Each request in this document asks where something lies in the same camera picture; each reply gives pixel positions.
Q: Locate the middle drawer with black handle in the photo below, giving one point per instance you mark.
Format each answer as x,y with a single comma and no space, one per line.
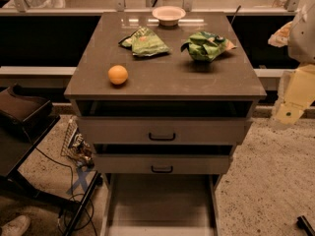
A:
162,164

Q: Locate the grey drawer cabinet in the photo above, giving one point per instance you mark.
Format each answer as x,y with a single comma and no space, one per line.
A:
169,85

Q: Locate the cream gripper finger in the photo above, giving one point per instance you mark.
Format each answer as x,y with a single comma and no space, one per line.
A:
288,114

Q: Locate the white bowl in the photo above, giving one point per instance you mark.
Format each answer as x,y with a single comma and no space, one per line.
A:
168,16

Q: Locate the black side table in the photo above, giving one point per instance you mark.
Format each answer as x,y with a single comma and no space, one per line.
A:
47,170

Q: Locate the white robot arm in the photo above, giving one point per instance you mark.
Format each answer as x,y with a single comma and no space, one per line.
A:
299,37

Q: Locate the crumpled green chip bag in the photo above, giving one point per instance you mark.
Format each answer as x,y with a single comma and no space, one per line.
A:
206,46

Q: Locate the top drawer with black handle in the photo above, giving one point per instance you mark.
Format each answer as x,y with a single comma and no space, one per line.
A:
163,131

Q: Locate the black object on floor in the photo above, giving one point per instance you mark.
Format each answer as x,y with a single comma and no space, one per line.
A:
303,223

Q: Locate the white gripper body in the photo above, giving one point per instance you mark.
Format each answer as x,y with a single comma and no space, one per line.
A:
302,39

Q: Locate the drawer with black handle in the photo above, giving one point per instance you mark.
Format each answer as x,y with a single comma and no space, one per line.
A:
163,131
162,164

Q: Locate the orange fruit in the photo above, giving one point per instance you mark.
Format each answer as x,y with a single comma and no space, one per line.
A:
118,75

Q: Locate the wire basket with snacks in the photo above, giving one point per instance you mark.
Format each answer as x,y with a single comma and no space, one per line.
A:
75,148

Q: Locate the white shoe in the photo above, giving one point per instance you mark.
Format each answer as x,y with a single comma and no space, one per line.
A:
16,227

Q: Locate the open bottom drawer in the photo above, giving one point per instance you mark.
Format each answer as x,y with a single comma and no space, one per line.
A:
160,205

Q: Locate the flat green chip bag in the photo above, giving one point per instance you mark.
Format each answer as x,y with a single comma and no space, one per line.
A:
144,43

